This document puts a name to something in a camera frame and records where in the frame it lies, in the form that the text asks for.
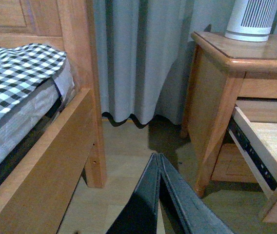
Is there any black white checkered sheet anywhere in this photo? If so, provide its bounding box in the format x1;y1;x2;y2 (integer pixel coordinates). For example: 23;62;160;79
0;43;67;120

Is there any grey curtain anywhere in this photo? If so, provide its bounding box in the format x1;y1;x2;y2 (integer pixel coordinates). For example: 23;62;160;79
92;0;277;129

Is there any wooden drawer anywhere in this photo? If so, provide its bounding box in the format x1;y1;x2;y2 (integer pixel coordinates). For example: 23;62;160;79
211;143;257;183
228;98;277;223

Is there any white cylindrical air purifier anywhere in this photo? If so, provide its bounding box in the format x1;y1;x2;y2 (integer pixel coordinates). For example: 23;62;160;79
225;0;277;42

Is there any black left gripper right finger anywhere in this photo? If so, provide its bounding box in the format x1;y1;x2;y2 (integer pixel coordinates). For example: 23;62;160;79
158;154;233;234

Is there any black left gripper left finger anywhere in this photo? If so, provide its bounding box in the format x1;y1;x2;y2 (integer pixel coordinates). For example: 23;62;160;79
107;153;161;234

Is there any grey mattress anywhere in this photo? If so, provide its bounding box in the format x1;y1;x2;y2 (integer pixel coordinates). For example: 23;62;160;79
0;59;75;163

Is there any wooden nightstand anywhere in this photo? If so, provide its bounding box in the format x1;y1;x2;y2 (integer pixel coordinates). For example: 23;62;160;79
181;32;277;196

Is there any wooden bed frame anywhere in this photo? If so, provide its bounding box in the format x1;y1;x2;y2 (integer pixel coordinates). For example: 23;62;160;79
0;0;106;234

